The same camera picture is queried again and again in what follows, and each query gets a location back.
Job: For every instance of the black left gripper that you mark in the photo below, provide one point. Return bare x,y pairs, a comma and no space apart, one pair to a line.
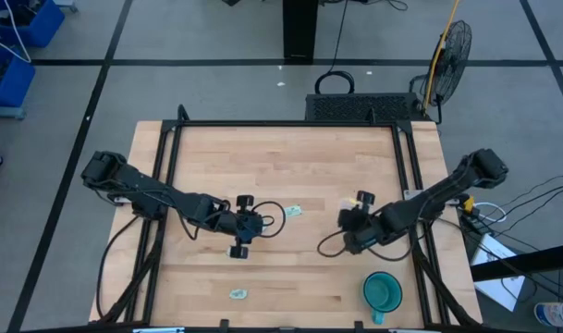
241,226

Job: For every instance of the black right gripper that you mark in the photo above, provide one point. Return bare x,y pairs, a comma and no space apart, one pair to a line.
359,229

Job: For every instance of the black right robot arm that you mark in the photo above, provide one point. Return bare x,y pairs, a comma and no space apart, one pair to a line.
447,189

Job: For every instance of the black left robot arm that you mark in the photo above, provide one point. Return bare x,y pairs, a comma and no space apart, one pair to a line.
138,185

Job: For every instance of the yellow white sweetener packet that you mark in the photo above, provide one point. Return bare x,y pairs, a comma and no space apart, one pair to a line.
347,202

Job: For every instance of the green white sweetener packet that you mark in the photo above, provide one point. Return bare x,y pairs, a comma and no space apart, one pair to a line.
292,211
238,293

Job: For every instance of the teal plastic cup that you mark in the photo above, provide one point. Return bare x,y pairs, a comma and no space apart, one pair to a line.
383,291

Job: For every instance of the yellow plug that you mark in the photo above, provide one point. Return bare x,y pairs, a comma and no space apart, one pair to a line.
469,204

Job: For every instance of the black perforated computer case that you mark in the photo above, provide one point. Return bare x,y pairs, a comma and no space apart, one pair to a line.
359,107

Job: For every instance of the white cardboard box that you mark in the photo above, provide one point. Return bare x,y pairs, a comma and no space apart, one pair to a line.
498,273

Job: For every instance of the black bar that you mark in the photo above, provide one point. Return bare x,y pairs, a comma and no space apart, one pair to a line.
526,263

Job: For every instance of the black standing fan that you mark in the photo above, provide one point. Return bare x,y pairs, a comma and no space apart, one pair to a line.
452,60

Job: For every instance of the yellow pole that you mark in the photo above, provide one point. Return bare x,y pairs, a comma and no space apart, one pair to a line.
440,51

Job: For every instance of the black upright stand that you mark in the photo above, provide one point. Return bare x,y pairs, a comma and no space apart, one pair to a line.
300,28

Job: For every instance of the blue storage bin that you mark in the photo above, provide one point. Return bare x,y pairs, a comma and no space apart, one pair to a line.
13,78
45,23

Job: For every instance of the black aluminium table frame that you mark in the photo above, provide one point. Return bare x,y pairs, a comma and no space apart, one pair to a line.
281,124

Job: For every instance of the black frame corner bracket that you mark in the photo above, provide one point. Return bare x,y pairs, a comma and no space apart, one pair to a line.
183,113

